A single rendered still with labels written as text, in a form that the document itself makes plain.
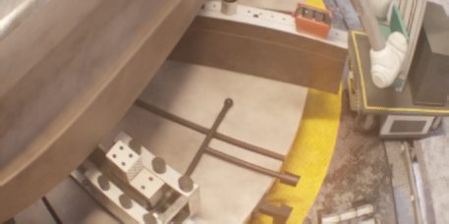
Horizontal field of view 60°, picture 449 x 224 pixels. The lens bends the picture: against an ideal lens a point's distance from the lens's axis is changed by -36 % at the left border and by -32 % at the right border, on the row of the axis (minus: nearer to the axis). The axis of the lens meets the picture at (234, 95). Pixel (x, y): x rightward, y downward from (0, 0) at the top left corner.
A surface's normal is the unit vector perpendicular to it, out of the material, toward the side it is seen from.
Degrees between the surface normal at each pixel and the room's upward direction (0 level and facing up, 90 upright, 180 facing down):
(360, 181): 0
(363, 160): 0
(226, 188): 0
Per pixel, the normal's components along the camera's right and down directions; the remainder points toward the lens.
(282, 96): 0.05, -0.63
